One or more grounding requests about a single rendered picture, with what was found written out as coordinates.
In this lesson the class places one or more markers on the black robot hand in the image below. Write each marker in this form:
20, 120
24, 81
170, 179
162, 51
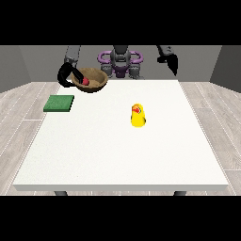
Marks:
172, 63
63, 75

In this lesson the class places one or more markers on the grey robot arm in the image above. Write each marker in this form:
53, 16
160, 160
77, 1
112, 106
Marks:
72, 54
165, 51

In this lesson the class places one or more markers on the brown wooden bowl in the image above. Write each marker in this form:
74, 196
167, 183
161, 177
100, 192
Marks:
93, 80

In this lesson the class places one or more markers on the small red ball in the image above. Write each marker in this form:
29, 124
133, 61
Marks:
85, 81

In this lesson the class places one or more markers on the green square pad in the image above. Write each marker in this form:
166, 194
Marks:
59, 103

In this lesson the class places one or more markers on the grey robot trunk purple rings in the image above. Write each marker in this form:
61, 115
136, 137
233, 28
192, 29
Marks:
120, 62

